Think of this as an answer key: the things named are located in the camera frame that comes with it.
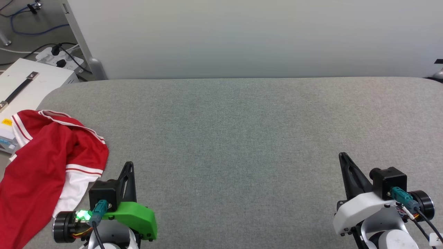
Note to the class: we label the grey partition foot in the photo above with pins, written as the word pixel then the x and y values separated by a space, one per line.
pixel 439 74
pixel 97 69

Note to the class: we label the white partition panel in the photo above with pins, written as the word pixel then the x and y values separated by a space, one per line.
pixel 242 34

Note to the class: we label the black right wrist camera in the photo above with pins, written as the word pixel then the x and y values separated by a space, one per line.
pixel 389 181

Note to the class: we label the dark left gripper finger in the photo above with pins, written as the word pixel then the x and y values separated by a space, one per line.
pixel 127 183

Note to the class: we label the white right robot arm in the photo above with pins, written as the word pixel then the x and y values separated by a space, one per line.
pixel 391 238

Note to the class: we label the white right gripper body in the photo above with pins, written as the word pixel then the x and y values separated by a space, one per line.
pixel 360 209

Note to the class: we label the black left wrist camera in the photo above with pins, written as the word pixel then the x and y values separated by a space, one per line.
pixel 104 192

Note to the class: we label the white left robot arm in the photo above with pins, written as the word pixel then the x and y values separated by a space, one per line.
pixel 114 238

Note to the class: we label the white power strip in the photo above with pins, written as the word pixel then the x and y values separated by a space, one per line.
pixel 67 58

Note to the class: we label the red and white shirt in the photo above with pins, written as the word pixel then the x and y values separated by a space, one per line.
pixel 41 166

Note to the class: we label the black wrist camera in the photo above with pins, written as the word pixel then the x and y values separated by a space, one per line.
pixel 104 192
pixel 389 181

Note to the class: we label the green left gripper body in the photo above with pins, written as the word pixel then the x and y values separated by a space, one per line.
pixel 138 216

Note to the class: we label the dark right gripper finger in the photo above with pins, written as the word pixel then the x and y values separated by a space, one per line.
pixel 353 183

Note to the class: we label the metal stand leg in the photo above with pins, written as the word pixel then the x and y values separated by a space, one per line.
pixel 5 39

